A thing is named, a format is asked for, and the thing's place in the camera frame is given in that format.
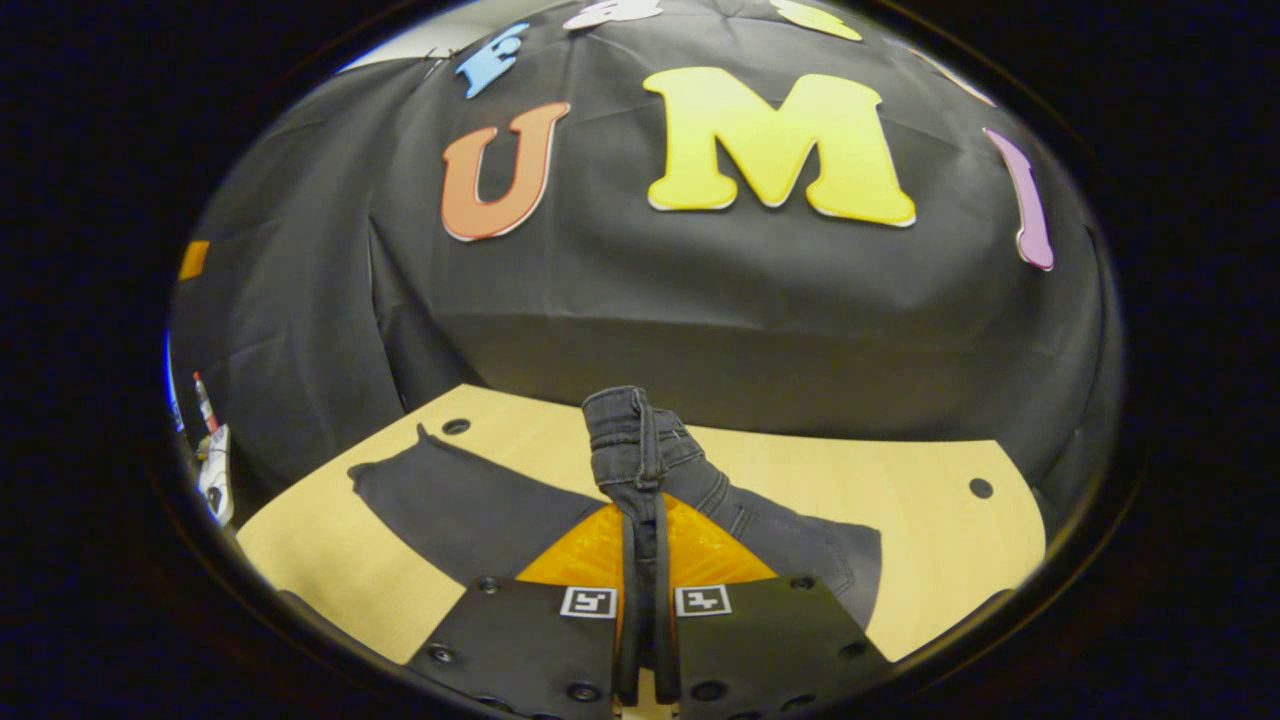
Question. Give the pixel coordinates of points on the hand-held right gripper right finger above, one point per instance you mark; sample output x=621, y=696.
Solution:
x=665, y=620

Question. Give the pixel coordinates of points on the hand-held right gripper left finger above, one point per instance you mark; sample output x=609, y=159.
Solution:
x=630, y=620

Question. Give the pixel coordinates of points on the dark grey jeans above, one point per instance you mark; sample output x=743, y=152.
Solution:
x=460, y=500

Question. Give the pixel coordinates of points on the round black table hole cap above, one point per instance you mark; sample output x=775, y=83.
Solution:
x=981, y=488
x=456, y=426

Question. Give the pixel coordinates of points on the black backdrop cloth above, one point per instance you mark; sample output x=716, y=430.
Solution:
x=700, y=300

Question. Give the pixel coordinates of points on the red and white object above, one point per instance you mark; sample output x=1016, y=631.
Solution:
x=215, y=480

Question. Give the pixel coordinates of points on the orange object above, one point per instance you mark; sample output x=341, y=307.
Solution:
x=194, y=260

